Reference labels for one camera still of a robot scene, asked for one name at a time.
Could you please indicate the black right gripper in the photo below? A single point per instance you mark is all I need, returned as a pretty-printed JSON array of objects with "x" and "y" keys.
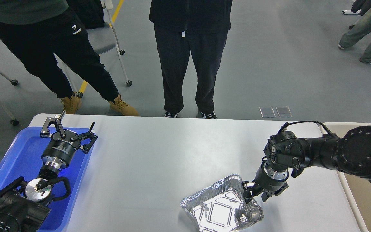
[{"x": 267, "y": 181}]

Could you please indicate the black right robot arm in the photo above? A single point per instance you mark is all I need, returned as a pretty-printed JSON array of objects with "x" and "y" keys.
[{"x": 350, "y": 154}]

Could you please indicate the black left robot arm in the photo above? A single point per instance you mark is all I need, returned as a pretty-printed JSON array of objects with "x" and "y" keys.
[{"x": 40, "y": 176}]

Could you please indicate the beige plastic bin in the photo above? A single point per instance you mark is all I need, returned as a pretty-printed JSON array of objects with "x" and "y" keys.
[{"x": 358, "y": 192}]

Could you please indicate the person in tan boots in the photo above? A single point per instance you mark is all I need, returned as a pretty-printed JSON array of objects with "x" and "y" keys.
[{"x": 38, "y": 31}]

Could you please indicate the clear floor plate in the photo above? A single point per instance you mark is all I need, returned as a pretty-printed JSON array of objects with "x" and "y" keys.
[
  {"x": 267, "y": 112},
  {"x": 284, "y": 112}
]

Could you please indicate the right clear floor plate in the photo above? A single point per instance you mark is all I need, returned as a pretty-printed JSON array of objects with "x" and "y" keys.
[{"x": 284, "y": 112}]

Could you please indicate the left clear floor plate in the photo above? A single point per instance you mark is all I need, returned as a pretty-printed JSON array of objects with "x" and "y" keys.
[{"x": 267, "y": 112}]

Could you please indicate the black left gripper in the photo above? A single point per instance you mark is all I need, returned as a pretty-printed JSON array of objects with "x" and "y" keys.
[{"x": 60, "y": 148}]

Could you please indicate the grey folding chair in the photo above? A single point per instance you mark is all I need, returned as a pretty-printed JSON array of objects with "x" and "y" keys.
[{"x": 105, "y": 39}]

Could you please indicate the person in black clothes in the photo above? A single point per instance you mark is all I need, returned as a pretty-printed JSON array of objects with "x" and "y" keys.
[{"x": 185, "y": 29}]

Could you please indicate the aluminium foil tray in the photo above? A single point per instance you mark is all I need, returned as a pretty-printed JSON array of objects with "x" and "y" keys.
[{"x": 220, "y": 207}]

